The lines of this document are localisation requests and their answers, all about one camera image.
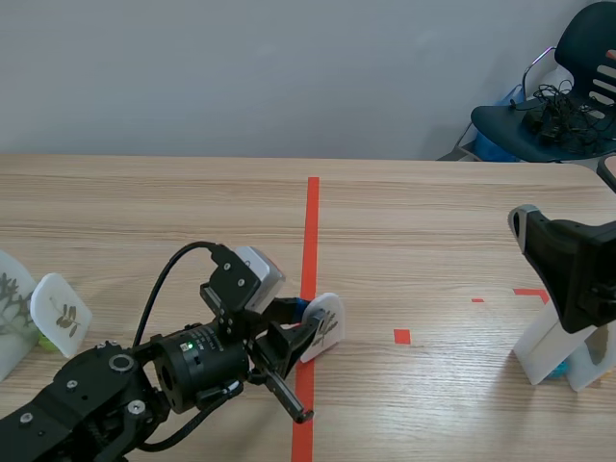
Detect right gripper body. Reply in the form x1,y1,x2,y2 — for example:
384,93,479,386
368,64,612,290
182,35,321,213
572,221,616,334

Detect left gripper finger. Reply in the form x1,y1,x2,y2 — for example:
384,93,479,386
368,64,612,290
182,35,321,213
267,296,315,329
256,309,330,380

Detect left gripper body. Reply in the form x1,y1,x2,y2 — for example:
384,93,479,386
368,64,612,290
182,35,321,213
154,244,316,425

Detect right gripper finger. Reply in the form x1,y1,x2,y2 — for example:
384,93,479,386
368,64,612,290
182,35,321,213
506,203,586,334

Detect small rounded leaf card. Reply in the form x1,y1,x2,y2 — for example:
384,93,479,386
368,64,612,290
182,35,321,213
299,292,346,364

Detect leaf card with brown leaf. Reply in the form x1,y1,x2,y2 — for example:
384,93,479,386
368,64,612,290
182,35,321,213
566,324,616,393

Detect tall white leaf card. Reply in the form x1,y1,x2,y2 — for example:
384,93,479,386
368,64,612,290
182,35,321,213
513,301,594,387

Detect leaf card with oval leaflets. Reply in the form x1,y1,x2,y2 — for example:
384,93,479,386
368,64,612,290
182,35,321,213
29,272,94,359

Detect large fern leaf card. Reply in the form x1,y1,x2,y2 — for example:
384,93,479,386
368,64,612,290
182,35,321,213
0,249,40,382

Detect blue bag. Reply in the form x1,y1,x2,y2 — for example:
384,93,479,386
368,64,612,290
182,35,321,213
473,85,526,163

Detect dark blue chair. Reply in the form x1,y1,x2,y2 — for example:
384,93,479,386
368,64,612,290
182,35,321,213
469,1,616,165

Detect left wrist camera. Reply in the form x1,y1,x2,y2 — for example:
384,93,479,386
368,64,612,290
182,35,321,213
234,245,286,315

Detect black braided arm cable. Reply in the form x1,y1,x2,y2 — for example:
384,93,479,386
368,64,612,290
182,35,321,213
138,382,243,454

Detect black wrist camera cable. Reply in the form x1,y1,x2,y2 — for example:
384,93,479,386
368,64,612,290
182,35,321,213
133,242,228,348

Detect tangle of black cables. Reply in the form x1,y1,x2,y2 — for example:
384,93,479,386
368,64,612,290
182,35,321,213
508,81,608,144

